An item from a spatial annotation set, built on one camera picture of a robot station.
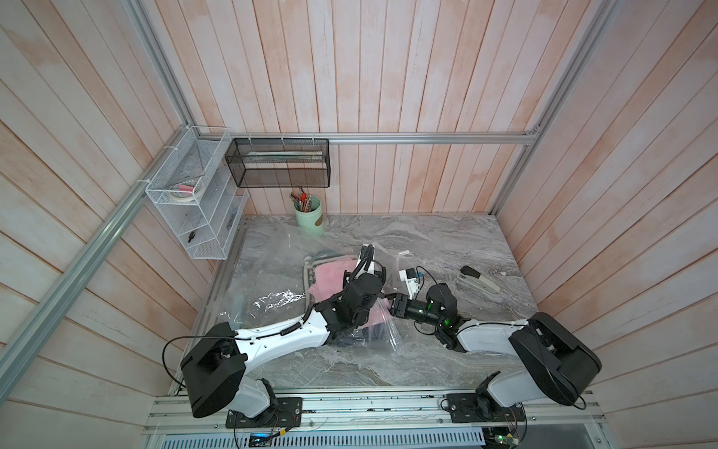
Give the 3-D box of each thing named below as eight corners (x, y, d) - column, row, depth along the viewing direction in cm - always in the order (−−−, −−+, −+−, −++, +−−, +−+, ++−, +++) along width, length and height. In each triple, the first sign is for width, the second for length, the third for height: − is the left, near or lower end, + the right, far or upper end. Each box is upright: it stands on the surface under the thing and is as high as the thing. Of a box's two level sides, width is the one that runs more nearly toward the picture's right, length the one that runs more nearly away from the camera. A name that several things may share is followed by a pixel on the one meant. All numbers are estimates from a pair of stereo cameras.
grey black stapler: (455, 278, 103) (459, 270, 99) (459, 271, 105) (463, 264, 101) (494, 296, 98) (499, 289, 94) (496, 289, 100) (502, 282, 96)
